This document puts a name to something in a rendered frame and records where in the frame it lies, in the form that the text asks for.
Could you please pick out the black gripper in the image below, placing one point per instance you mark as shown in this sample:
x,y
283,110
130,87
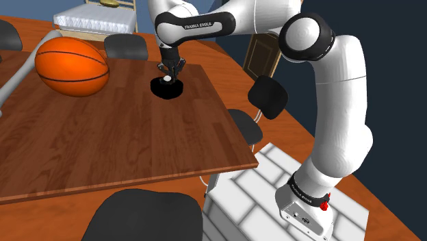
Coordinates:
x,y
170,55

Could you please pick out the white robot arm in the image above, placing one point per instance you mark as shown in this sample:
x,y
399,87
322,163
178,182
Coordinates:
x,y
340,110

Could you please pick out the small white ball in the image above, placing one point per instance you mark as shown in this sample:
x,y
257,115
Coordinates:
x,y
166,79

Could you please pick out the black bowl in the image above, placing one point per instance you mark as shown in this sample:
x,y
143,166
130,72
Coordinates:
x,y
166,90

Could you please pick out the dark grey chair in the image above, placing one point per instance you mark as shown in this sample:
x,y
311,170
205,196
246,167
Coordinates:
x,y
9,36
126,46
146,217

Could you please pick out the brown wooden table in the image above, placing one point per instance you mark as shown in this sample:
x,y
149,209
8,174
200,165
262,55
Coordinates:
x,y
126,133

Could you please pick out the bed with white mattress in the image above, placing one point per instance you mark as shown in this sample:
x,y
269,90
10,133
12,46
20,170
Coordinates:
x,y
96,20

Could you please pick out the brown wooden door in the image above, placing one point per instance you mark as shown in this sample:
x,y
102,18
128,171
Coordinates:
x,y
262,55

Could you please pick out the orange basketball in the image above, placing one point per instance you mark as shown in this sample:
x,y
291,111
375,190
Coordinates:
x,y
71,66

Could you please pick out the black chair with metal legs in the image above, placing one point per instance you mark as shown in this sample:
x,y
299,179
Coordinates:
x,y
268,96

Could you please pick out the white brick-patterned robot stand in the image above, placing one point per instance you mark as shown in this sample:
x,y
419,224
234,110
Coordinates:
x,y
247,197

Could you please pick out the grey baseball bat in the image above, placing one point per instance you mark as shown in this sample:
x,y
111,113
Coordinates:
x,y
20,75

